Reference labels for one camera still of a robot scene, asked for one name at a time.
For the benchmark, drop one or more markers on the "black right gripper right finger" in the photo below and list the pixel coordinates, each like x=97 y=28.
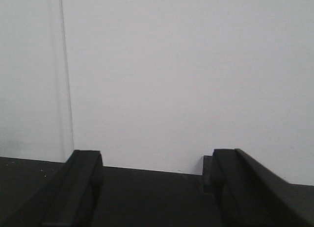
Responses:
x=250 y=195

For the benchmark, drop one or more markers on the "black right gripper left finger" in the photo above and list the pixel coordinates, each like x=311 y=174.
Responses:
x=69 y=199

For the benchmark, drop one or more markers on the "white wall socket black base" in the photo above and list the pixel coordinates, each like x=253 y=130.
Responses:
x=207 y=164

